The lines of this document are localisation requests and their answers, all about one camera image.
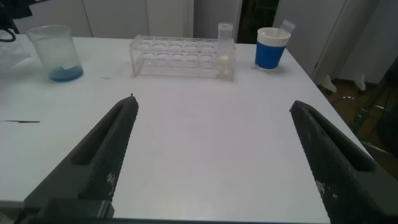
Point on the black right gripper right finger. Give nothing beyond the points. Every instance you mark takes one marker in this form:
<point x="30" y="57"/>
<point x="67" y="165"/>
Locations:
<point x="342" y="174"/>

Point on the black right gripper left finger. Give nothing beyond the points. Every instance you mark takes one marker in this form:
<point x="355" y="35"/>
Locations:
<point x="93" y="168"/>

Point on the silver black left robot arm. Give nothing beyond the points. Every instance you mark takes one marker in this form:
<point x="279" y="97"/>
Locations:
<point x="12" y="9"/>

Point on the clear glass beaker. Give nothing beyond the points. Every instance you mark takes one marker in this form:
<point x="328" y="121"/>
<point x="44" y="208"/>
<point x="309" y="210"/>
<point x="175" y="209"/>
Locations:
<point x="59" y="56"/>

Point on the clear plastic test tube rack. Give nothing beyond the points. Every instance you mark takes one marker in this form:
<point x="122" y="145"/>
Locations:
<point x="12" y="56"/>
<point x="180" y="59"/>

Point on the test tube with pale liquid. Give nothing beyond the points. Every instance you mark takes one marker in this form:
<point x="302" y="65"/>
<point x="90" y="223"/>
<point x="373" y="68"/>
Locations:
<point x="224" y="59"/>

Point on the blue white paper cup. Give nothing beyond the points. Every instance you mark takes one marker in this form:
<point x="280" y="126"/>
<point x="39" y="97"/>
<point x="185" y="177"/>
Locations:
<point x="269" y="56"/>

